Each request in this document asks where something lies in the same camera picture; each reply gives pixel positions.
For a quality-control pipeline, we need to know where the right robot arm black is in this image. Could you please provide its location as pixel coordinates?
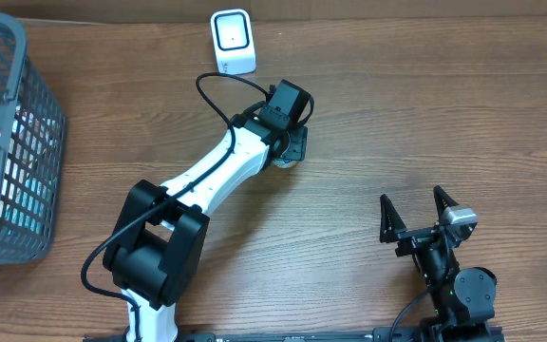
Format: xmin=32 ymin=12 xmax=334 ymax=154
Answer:
xmin=375 ymin=185 xmax=504 ymax=342

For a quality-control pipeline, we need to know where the green lid jar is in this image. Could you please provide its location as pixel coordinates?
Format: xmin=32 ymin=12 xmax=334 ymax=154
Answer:
xmin=272 ymin=159 xmax=298 ymax=169

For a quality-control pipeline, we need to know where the white barcode scanner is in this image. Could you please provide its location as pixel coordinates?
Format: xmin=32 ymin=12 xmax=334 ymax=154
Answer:
xmin=210 ymin=9 xmax=256 ymax=75

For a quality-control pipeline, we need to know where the grey plastic shopping basket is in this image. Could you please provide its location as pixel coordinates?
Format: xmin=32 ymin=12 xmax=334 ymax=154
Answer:
xmin=0 ymin=13 xmax=67 ymax=264

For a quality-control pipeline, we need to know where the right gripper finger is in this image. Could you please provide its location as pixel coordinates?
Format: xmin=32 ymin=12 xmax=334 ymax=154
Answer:
xmin=433 ymin=185 xmax=459 ymax=221
xmin=380 ymin=194 xmax=406 ymax=243

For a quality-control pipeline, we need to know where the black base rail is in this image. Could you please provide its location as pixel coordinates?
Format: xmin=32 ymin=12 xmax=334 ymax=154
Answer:
xmin=83 ymin=325 xmax=507 ymax=342

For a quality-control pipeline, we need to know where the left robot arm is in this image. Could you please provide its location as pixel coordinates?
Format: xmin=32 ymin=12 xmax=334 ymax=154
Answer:
xmin=103 ymin=80 xmax=314 ymax=341

